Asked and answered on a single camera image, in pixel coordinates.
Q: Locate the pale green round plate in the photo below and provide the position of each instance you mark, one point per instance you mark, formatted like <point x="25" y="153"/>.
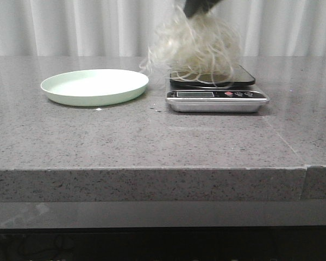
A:
<point x="98" y="87"/>

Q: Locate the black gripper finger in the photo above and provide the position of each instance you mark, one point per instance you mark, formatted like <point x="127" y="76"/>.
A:
<point x="193" y="7"/>

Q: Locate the white pleated curtain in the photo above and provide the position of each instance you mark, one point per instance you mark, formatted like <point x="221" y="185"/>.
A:
<point x="127" y="28"/>

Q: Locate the white vermicelli noodle bundle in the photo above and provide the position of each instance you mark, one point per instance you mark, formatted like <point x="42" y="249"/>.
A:
<point x="202" y="49"/>

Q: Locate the black silver kitchen scale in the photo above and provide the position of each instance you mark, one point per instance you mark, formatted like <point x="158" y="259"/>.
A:
<point x="216" y="94"/>

